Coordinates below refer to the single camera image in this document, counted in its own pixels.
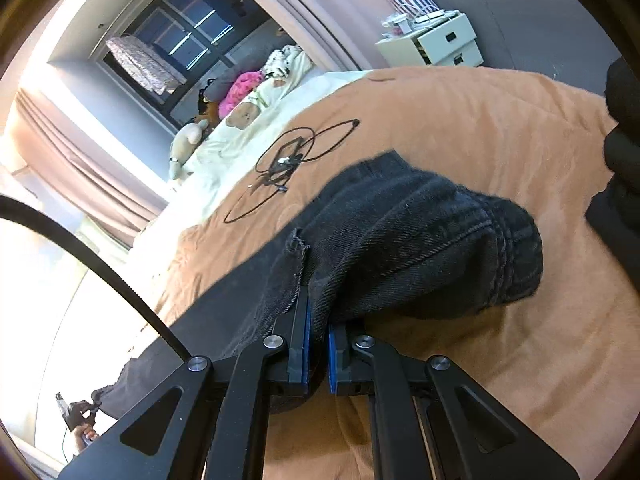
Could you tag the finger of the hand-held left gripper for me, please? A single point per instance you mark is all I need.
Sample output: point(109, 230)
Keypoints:
point(95, 408)

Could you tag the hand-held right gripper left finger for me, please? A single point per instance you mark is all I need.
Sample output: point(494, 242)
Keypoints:
point(302, 355)

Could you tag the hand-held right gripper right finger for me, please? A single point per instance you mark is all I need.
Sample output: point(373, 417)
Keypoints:
point(334, 360)

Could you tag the black pants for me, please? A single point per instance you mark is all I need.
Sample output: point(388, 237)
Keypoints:
point(400, 240)

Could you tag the person's left hand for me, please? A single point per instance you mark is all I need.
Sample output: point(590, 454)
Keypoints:
point(82, 440)

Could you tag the pink curtain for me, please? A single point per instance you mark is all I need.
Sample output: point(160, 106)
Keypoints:
point(85, 170)
point(310, 20)

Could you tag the beige teddy plush toy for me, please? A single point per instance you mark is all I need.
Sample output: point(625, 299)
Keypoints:
point(182, 147)

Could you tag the dark plush toy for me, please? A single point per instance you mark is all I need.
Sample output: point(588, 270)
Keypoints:
point(207, 107)

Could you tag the orange blanket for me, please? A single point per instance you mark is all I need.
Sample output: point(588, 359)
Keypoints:
point(500, 125)

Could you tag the black white patterned cloth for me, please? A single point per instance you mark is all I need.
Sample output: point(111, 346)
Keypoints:
point(282, 62)

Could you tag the dark cloth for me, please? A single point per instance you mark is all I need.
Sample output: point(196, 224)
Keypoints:
point(620, 210)

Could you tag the hanging floral garment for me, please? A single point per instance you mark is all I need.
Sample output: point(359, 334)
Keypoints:
point(145, 65)

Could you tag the white bedside cabinet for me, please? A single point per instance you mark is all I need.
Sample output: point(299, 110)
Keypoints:
point(450, 40)

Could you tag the dark window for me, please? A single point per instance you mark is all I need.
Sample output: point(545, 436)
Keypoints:
point(170, 30)

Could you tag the white power strip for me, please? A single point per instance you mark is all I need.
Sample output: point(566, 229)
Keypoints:
point(435, 16)

